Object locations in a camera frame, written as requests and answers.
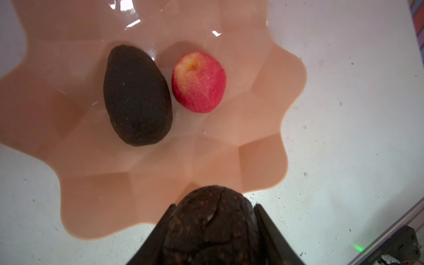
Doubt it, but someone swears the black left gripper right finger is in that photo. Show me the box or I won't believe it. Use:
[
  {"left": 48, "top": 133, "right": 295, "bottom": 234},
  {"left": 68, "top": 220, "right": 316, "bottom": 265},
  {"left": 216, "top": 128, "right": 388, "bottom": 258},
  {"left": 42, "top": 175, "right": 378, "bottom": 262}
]
[{"left": 254, "top": 204, "right": 305, "bottom": 265}]

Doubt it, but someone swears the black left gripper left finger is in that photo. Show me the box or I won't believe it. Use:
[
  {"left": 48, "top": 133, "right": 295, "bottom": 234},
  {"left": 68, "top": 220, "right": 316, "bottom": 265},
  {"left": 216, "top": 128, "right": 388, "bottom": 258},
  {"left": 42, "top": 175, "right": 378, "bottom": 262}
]
[{"left": 127, "top": 204, "right": 176, "bottom": 265}]

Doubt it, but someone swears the dark fake avocado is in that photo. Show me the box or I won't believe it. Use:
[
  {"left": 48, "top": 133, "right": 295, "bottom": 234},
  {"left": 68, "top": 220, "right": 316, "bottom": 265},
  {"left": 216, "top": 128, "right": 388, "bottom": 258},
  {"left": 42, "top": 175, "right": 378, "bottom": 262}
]
[
  {"left": 103, "top": 45, "right": 173, "bottom": 147},
  {"left": 162, "top": 185, "right": 266, "bottom": 265}
]

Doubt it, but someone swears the dark fake avocado in bowl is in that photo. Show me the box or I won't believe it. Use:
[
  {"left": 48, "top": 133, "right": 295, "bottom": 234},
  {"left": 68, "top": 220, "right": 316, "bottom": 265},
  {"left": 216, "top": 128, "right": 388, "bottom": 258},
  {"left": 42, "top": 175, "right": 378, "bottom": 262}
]
[{"left": 103, "top": 45, "right": 173, "bottom": 147}]

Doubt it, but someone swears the red fake apple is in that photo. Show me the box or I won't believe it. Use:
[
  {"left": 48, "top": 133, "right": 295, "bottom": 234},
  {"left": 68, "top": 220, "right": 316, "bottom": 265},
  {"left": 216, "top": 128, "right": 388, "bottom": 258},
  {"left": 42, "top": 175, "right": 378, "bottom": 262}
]
[{"left": 171, "top": 51, "right": 226, "bottom": 114}]

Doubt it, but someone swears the pink scalloped fruit bowl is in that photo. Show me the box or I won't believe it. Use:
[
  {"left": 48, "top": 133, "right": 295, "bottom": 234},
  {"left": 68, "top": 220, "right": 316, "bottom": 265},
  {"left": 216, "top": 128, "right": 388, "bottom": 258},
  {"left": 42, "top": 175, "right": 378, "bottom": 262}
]
[{"left": 1, "top": 1, "right": 307, "bottom": 239}]

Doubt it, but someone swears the black electronics box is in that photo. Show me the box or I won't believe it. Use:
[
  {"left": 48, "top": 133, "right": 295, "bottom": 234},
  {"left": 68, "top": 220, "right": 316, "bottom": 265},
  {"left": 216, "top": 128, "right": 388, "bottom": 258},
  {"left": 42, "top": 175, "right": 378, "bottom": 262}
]
[{"left": 361, "top": 226, "right": 421, "bottom": 265}]

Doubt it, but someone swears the aluminium table edge rail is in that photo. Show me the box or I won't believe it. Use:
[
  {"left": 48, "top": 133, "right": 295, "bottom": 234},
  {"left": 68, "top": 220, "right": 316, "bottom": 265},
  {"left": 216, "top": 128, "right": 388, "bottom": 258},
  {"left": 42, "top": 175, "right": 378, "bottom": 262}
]
[{"left": 350, "top": 199, "right": 424, "bottom": 265}]

